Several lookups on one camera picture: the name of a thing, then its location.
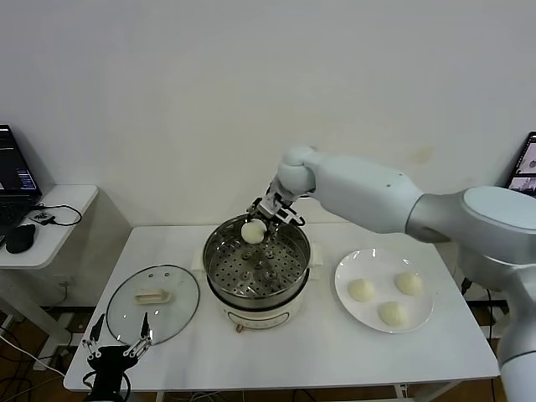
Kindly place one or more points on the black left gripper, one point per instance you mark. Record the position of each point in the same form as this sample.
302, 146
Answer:
109, 362

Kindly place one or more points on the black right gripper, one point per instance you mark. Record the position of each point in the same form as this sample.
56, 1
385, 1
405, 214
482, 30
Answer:
274, 205

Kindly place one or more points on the white steamed baozi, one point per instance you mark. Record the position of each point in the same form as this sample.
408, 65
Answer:
252, 232
361, 290
393, 313
409, 283

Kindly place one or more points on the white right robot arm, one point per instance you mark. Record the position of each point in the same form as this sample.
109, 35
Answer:
364, 197

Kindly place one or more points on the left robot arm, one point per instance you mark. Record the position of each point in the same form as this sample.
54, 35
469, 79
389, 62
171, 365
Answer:
109, 391

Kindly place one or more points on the perforated steel steamer basket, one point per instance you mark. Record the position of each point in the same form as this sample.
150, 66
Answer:
259, 285

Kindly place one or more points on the cream electric cooker pot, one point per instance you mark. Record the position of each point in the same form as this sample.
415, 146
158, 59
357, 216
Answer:
259, 316

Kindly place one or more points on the white side desk holding mouse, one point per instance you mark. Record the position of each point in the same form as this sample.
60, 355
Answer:
42, 251

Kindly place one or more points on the white round plate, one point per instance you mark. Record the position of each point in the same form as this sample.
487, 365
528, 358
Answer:
356, 312

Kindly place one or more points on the black computer mouse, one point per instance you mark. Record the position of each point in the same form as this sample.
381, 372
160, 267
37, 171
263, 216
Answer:
20, 239

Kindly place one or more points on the small black hub box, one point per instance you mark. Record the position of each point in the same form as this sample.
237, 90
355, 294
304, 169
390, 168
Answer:
42, 217

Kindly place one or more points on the black laptop with code screen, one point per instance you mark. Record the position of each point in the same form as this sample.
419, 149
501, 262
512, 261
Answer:
12, 167

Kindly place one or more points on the grey laptop with image windows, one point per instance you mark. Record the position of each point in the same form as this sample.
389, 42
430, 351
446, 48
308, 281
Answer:
525, 167

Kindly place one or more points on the white wall outlet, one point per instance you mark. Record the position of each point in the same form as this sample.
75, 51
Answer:
67, 281

